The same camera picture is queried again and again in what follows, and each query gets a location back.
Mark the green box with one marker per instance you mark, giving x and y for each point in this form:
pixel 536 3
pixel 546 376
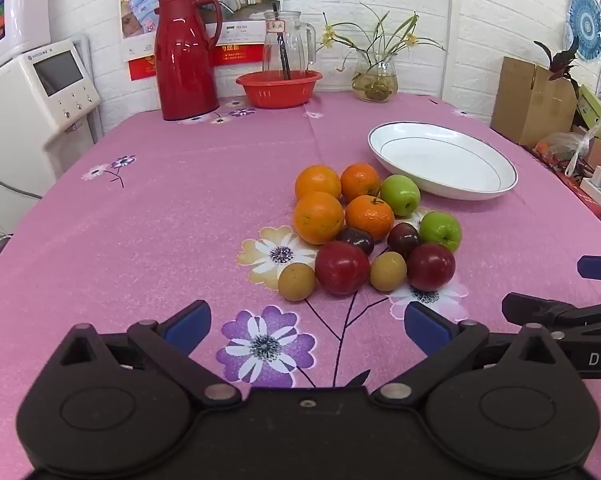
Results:
pixel 595 110

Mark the glass pitcher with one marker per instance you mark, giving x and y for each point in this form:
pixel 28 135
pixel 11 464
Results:
pixel 298 45

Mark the red plastic basin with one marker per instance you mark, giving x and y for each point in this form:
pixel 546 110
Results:
pixel 275 92

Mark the red thermos jug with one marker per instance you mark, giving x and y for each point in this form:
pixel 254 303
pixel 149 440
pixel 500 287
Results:
pixel 185 60

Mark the orange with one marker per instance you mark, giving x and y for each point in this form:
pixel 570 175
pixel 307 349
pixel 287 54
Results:
pixel 319 217
pixel 360 181
pixel 369 217
pixel 318 182

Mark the white wall pipe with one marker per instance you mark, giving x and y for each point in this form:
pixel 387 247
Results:
pixel 449 35

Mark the white oval plate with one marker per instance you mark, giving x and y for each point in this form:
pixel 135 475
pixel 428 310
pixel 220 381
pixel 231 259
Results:
pixel 445 160

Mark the large blue patterned wall plate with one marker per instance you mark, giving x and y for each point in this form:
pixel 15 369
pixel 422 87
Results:
pixel 584 25

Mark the wall poster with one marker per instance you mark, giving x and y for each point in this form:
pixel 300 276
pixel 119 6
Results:
pixel 145 10

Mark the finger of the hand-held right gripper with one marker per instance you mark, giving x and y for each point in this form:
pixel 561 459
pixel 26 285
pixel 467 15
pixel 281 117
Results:
pixel 535 310
pixel 600 267

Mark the green apple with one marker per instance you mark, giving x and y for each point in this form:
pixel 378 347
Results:
pixel 440 230
pixel 400 195

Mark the cardboard box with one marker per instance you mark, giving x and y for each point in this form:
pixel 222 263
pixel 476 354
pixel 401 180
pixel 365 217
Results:
pixel 525 105

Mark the white appliance with screen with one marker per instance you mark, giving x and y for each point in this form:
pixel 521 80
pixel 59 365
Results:
pixel 20 125

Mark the dark purple plum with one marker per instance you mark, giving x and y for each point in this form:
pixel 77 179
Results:
pixel 356 240
pixel 403 237

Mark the yellow-flowered green plant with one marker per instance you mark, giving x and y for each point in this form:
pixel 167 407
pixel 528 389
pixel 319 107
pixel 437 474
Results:
pixel 380 35

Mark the glass vase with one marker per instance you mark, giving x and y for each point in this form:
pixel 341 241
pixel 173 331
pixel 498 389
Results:
pixel 375 82

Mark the white power strip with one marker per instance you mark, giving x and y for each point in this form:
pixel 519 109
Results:
pixel 592 191

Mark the pink floral tablecloth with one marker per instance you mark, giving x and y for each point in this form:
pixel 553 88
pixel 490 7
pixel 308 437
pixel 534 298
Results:
pixel 180 200

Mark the black sticks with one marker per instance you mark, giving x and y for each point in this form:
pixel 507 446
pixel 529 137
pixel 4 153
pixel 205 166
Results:
pixel 283 55

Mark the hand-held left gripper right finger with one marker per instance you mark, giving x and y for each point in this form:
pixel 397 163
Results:
pixel 427 329

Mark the tan round fruit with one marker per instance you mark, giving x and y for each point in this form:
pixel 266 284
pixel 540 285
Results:
pixel 388 271
pixel 297 282

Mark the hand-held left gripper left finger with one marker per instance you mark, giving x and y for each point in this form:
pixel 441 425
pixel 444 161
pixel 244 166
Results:
pixel 190 327

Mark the red apple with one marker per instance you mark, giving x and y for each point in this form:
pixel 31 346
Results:
pixel 342 267
pixel 430 266

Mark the purple-leaved plant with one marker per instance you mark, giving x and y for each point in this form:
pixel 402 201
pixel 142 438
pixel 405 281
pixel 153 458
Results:
pixel 560 62

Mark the clear plastic bag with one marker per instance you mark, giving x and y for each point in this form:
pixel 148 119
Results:
pixel 560 147

